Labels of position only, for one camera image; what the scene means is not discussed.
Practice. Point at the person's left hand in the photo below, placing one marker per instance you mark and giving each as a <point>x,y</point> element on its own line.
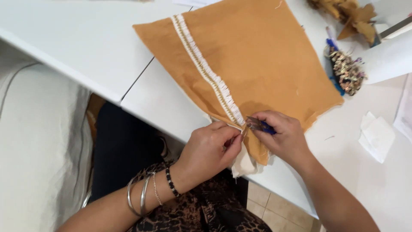
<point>202,154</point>

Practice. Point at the person's right hand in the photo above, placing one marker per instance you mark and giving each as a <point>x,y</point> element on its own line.
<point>285,140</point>

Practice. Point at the mustard fabric piece with trim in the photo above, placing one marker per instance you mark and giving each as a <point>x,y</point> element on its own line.
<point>251,61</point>

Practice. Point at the person's leopard print clothing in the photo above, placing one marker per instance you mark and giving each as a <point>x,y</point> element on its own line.
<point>199,209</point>

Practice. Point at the silver bangle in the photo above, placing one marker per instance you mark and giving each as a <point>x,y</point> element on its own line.
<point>130,197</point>
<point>144,194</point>

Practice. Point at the folded white tissue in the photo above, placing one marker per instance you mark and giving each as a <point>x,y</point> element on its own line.
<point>376,136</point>

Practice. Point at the sequined trim bundle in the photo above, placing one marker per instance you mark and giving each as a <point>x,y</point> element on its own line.
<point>347,71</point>

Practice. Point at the blue pen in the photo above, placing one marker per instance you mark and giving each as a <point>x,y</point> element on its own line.
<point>331,39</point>

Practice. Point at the white sheet of paper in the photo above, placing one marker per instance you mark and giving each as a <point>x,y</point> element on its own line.
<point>388,58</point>

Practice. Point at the heap of mustard fabric scraps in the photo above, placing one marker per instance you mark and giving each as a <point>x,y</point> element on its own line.
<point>350,16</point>

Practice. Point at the white cloth cover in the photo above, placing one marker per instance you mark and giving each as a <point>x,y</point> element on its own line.
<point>38,141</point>

